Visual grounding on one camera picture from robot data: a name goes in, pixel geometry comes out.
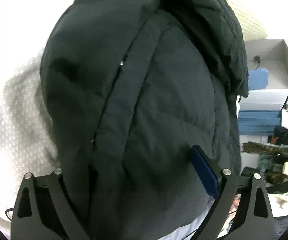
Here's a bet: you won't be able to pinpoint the blue curtain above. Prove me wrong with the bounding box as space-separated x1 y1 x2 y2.
238 111 283 134

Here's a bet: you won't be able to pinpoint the person's legs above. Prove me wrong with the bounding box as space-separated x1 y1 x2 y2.
156 202 213 240

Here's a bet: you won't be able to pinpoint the black puffer jacket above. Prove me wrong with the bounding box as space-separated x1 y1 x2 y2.
40 0 250 240

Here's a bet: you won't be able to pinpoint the pile of mixed clothes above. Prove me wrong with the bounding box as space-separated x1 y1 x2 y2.
240 125 288 220

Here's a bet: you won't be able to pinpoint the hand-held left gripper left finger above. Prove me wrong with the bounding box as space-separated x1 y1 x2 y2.
11 168 92 240

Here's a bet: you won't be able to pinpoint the blue padded board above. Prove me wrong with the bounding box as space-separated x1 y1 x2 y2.
248 69 269 90

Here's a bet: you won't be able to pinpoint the light grey blanket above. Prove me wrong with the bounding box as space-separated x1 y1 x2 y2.
0 0 270 240

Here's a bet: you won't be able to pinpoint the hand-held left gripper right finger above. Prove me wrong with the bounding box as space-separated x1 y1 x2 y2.
190 145 276 240

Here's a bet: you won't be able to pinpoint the grey white wardrobe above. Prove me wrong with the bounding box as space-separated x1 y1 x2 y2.
239 39 288 113

